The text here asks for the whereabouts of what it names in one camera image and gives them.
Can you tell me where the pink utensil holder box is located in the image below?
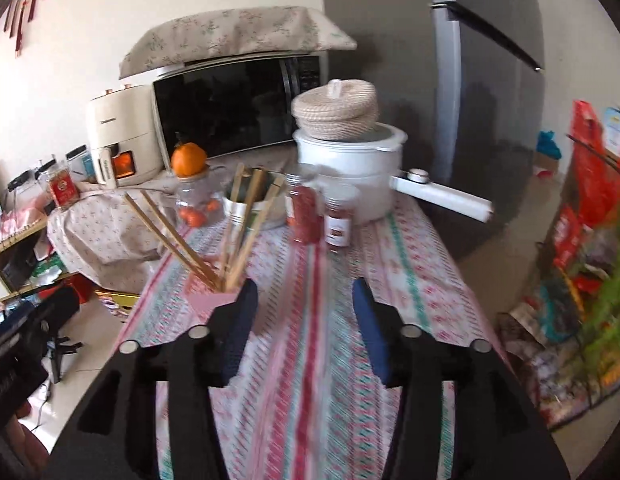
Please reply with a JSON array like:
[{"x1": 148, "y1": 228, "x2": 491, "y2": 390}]
[{"x1": 182, "y1": 272, "x2": 239, "y2": 322}]

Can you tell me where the black microwave oven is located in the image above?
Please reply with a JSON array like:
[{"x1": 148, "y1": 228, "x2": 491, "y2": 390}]
[{"x1": 152, "y1": 52, "x2": 327, "y2": 167}]

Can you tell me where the cream air fryer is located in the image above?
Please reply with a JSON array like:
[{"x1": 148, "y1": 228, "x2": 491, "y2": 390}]
[{"x1": 88, "y1": 84, "x2": 163, "y2": 188}]

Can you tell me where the floral cloth microwave cover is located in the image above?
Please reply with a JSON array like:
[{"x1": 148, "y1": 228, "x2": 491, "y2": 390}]
[{"x1": 119, "y1": 6, "x2": 357, "y2": 79}]

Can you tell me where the green squash in bowl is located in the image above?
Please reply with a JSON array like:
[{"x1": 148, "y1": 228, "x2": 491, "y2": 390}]
[{"x1": 222, "y1": 169, "x2": 291, "y2": 231}]

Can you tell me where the red goji jar tall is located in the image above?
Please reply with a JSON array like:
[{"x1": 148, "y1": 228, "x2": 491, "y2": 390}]
[{"x1": 285, "y1": 162, "x2": 322, "y2": 245}]

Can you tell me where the white electric pot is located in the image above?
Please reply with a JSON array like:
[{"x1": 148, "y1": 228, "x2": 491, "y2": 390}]
[{"x1": 293, "y1": 122, "x2": 493, "y2": 223}]

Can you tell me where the black wire rack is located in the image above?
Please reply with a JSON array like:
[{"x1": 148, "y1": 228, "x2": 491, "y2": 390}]
[{"x1": 494, "y1": 98, "x2": 620, "y2": 430}]

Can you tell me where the floral cloth on table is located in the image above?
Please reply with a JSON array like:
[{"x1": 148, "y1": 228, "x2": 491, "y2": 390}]
[{"x1": 46, "y1": 183, "x2": 176, "y2": 294}]

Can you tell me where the glass jar with tomatoes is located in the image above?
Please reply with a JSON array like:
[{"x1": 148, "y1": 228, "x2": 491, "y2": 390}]
[{"x1": 176, "y1": 166, "x2": 227, "y2": 229}]

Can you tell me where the red labelled jar short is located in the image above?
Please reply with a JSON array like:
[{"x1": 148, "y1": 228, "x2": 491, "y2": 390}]
[{"x1": 323, "y1": 183, "x2": 360, "y2": 252}]

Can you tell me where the orange fruit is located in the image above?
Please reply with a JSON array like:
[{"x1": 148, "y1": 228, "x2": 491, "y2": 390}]
[{"x1": 171, "y1": 142, "x2": 208, "y2": 178}]

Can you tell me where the grey refrigerator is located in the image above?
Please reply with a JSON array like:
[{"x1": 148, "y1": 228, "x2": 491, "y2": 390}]
[{"x1": 318, "y1": 0, "x2": 547, "y2": 261}]

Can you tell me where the person left hand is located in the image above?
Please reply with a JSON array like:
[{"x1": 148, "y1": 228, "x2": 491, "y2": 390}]
[{"x1": 0, "y1": 401, "x2": 49, "y2": 479}]

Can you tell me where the woven rattan lid basket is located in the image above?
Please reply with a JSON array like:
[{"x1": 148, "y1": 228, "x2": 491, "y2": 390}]
[{"x1": 291, "y1": 79, "x2": 379, "y2": 141}]

